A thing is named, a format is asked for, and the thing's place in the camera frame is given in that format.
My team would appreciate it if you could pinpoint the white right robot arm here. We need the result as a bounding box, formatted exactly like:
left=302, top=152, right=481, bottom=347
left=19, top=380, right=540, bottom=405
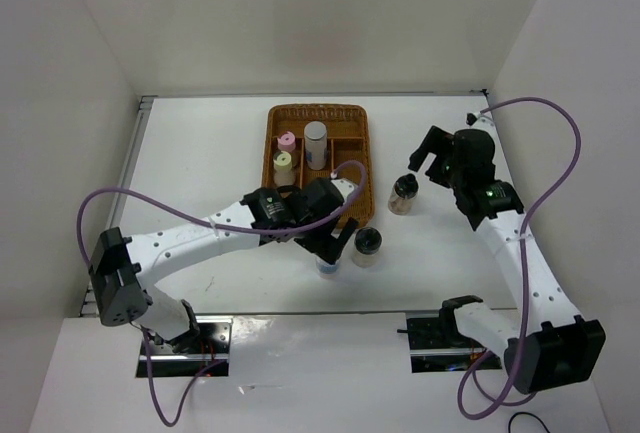
left=409, top=120, right=606, bottom=394

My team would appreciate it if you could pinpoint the pink cap spice bottle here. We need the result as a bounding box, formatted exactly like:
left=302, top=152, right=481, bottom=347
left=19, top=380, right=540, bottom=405
left=277, top=131, right=300, bottom=168

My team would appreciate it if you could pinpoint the brown wicker divided basket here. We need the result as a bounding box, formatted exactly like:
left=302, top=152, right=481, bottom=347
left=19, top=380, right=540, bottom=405
left=262, top=103, right=375, bottom=229

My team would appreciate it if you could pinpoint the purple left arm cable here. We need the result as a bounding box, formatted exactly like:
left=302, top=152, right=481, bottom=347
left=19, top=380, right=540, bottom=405
left=78, top=160, right=369, bottom=427

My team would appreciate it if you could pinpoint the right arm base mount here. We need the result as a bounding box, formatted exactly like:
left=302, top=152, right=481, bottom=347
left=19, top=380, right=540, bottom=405
left=396, top=315, right=485, bottom=374

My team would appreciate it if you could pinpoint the aluminium table edge rail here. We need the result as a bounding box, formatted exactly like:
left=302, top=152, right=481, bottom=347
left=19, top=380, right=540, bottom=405
left=79, top=87, right=491, bottom=317

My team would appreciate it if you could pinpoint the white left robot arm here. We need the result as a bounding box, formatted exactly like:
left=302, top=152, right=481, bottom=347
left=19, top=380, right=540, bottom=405
left=88, top=176, right=360, bottom=353

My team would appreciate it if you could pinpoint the black cap clear bottle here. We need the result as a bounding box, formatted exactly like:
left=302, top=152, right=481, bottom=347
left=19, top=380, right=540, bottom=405
left=388, top=173, right=419, bottom=215
left=352, top=227, right=382, bottom=268

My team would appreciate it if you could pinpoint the yellow cap spice bottle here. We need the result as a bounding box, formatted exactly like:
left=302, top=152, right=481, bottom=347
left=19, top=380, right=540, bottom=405
left=273, top=150, right=295, bottom=187

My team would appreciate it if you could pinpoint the thin black cable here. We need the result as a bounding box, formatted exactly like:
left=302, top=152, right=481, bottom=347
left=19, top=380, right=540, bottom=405
left=508, top=411, right=551, bottom=433

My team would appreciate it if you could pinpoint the silver lid blue label jar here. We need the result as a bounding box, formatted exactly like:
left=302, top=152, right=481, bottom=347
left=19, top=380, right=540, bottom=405
left=304, top=121, right=328, bottom=171

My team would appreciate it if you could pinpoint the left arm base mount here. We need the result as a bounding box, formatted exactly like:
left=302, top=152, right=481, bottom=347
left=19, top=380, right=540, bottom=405
left=136, top=315, right=233, bottom=378

